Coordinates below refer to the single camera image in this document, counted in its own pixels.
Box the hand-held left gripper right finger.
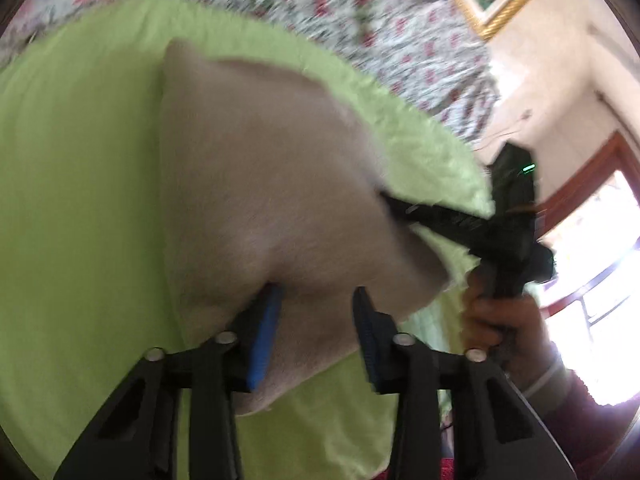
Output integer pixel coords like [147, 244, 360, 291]
[351, 286, 578, 480]

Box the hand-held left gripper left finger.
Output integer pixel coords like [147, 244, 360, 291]
[52, 282, 286, 480]

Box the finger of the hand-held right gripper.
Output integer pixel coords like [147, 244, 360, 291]
[380, 192, 495, 257]

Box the beige knit sweater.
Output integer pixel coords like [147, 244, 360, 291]
[157, 37, 451, 418]

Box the person's right hand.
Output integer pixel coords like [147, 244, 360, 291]
[462, 270, 563, 388]

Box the gold framed painting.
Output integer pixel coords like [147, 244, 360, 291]
[440, 0, 568, 43]

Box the white pink floral quilt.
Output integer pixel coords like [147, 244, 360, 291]
[0, 0, 501, 143]

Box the light green bed sheet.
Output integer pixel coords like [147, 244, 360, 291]
[0, 0, 496, 480]

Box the red wooden window frame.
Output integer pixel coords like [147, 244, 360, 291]
[535, 130, 640, 406]

